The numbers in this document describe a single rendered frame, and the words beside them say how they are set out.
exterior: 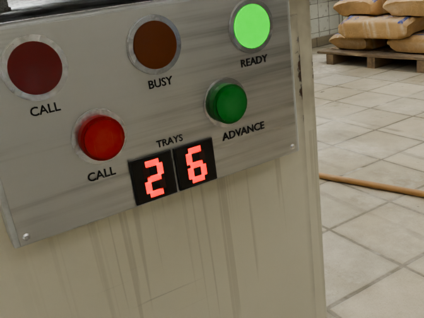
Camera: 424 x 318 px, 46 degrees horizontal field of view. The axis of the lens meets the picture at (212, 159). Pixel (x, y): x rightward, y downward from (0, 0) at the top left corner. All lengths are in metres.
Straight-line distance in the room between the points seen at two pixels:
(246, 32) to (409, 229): 1.43
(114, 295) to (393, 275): 1.18
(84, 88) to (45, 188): 0.07
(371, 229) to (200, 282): 1.33
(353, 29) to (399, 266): 2.97
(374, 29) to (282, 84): 3.78
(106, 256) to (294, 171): 0.19
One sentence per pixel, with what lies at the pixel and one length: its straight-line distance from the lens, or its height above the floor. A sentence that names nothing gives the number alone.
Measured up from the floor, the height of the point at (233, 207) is 0.66.
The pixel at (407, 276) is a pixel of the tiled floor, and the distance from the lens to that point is 1.53.
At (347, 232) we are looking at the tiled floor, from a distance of 1.73.
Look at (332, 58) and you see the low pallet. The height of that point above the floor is 0.06.
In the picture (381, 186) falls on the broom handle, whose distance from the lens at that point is 2.02.
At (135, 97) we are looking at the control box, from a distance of 0.35.
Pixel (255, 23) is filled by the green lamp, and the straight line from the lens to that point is 0.38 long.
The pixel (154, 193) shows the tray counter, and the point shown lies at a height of 0.71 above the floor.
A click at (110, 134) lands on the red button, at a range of 0.33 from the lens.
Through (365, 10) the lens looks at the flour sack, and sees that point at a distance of 4.38.
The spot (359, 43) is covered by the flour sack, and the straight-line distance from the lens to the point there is 4.42.
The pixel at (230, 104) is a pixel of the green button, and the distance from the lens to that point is 0.37.
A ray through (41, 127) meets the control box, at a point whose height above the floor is 0.78.
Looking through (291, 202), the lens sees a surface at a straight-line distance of 0.49.
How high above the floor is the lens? 0.85
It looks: 20 degrees down
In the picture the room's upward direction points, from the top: 8 degrees counter-clockwise
